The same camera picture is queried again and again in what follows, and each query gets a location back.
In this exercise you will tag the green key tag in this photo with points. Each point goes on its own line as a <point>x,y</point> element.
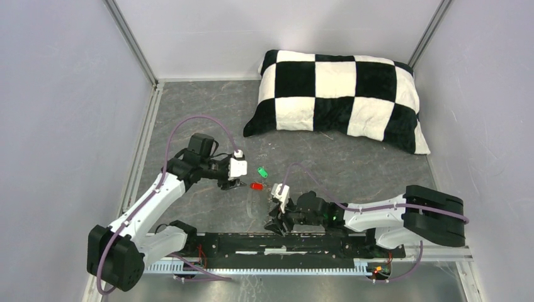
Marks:
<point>262,172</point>

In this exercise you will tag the aluminium frame post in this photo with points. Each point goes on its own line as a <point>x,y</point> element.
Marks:
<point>429,31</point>
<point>131,41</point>

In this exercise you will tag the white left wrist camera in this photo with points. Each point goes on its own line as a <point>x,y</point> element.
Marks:
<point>237,165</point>

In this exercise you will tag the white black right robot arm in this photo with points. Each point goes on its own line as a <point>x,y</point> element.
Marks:
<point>418,214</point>

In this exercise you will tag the black mounting base rail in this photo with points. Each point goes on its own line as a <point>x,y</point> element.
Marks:
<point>295,251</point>

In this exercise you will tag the black and white checkered pillow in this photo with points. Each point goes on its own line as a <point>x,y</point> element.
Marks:
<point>357,95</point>

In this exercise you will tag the white toothed cable duct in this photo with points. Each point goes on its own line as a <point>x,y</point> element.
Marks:
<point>178,267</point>

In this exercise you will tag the aluminium frame post right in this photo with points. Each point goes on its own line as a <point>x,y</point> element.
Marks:
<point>429,31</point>

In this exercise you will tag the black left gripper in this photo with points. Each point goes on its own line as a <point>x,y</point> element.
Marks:
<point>233,184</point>

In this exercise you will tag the red key tag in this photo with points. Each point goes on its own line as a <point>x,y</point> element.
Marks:
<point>256,186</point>

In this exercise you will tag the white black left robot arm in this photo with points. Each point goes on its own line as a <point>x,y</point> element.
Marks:
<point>119,253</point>

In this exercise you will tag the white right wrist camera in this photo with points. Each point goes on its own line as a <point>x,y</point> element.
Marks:
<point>281,194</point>

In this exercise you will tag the aluminium frame post left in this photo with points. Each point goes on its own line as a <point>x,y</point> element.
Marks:
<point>131,41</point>

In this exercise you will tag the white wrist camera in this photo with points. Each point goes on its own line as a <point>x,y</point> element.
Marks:
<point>281,194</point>
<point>237,165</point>

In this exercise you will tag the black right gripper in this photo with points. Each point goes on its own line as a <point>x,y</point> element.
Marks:
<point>278,216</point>

